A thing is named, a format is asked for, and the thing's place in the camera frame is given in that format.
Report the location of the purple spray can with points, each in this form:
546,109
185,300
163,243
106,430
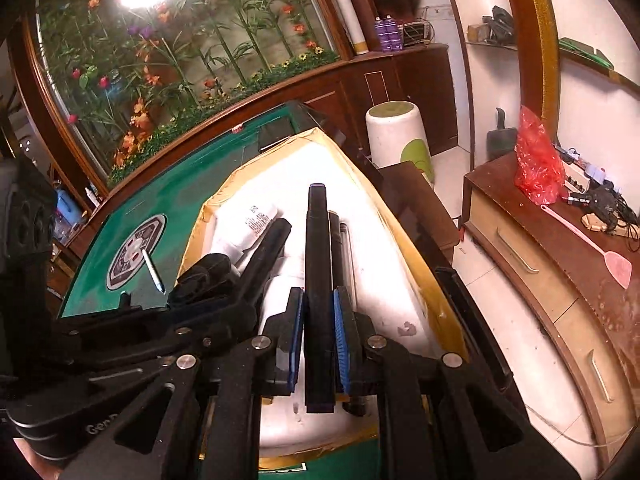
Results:
381,34
395,33

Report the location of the wall shelf with tools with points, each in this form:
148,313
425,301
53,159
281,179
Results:
495,27

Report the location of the green flat pieces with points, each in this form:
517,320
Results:
585,52

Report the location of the dark wooden side table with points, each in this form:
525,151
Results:
420,210

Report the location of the white trash bin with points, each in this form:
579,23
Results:
400,140

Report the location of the black dustpan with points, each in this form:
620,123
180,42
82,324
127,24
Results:
501,137

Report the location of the artificial flower display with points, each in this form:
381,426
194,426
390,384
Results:
175,60

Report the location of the wooden drawer cabinet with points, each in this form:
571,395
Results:
550,270

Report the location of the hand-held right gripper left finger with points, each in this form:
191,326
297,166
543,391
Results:
296,340

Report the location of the black smartphone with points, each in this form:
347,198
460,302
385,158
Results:
275,132

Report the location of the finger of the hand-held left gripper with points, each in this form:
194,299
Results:
125,322
265,265

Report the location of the white power strip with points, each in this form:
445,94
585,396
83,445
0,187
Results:
587,172

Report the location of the small toaster oven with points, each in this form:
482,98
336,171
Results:
415,34

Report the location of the blue thermos jug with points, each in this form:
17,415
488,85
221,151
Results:
65,207

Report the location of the white pen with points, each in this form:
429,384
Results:
152,270

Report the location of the white pill bottle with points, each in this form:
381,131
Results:
250,227

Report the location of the grey table control panel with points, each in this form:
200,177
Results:
130,255

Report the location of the pink fly swatter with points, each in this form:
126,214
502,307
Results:
617,262

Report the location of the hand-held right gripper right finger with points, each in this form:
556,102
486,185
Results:
342,340

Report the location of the white roll gold band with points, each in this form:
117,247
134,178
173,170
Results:
350,10

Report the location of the black marker purple ends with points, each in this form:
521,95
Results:
319,270

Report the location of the red plastic bag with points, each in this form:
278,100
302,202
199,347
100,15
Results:
537,165

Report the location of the low wooden cabinet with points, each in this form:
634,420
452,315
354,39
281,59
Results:
410,90

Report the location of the yellow white bag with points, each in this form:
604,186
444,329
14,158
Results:
390,260

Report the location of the gold trimmed wooden arch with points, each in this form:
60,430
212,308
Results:
532,35

